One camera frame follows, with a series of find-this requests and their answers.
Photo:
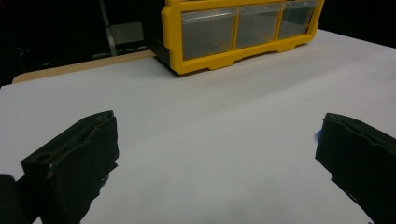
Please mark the grey metal stand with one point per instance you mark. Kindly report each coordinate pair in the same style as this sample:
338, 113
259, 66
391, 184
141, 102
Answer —
126, 32

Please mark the white table mat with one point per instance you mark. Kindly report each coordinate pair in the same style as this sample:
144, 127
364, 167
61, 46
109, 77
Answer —
202, 124

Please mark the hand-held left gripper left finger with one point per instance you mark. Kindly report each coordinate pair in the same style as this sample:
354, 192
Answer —
71, 161

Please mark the grid of clear drawers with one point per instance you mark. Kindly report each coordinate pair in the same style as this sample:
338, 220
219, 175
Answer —
207, 34

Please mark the yellow black organizer cabinet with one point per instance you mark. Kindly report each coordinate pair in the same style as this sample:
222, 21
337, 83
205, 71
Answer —
174, 37

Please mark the small blue round piece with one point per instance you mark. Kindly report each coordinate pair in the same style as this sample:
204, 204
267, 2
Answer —
318, 136

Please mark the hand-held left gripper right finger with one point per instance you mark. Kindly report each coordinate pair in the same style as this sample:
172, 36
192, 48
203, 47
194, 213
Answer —
361, 161

